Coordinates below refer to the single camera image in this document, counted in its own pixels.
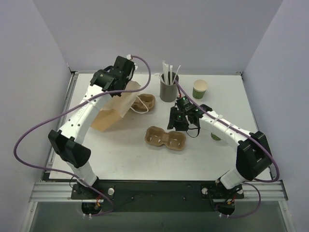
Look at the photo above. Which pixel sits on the brown pulp cup carrier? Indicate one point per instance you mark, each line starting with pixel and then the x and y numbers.
pixel 173 140

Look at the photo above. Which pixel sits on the aluminium rail frame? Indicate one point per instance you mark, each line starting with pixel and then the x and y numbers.
pixel 61 192

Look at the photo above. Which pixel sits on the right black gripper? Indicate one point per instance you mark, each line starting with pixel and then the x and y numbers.
pixel 177 120

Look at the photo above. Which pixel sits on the brown paper bag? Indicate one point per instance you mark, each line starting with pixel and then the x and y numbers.
pixel 116 108

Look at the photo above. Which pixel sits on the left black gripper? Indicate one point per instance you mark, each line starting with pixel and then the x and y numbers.
pixel 123 66

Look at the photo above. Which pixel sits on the grey cylindrical straw holder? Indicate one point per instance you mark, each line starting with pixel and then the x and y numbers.
pixel 168 93

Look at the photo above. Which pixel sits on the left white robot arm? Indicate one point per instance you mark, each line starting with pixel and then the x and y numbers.
pixel 67 142

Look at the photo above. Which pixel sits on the green paper coffee cup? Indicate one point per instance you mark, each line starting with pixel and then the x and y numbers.
pixel 215 137

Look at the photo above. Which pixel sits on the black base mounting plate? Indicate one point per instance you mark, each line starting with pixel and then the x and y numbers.
pixel 154 196

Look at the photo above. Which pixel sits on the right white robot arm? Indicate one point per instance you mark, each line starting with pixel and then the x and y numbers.
pixel 252 149

